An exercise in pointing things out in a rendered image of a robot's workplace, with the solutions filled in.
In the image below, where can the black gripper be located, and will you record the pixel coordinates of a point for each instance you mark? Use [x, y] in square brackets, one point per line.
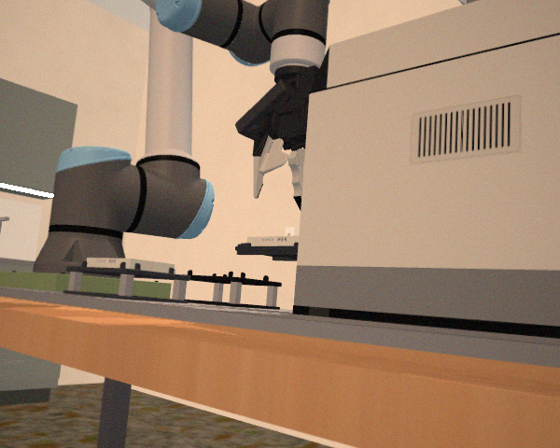
[287, 121]

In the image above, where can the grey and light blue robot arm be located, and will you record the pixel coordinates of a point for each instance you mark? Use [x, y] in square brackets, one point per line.
[98, 194]

